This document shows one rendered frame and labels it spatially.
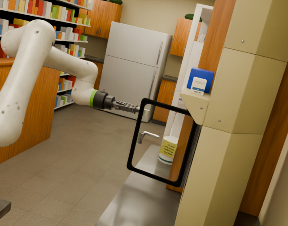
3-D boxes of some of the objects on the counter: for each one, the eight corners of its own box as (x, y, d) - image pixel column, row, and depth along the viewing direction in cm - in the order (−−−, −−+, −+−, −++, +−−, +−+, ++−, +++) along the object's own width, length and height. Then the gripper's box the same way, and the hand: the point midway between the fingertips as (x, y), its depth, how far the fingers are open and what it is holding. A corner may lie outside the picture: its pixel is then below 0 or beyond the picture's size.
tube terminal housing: (229, 212, 158) (278, 61, 140) (232, 251, 127) (296, 63, 109) (181, 197, 163) (222, 48, 144) (172, 231, 131) (224, 47, 113)
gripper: (103, 96, 161) (148, 108, 157) (111, 93, 173) (153, 104, 169) (100, 110, 162) (144, 122, 158) (108, 106, 175) (150, 117, 171)
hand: (142, 111), depth 164 cm, fingers closed
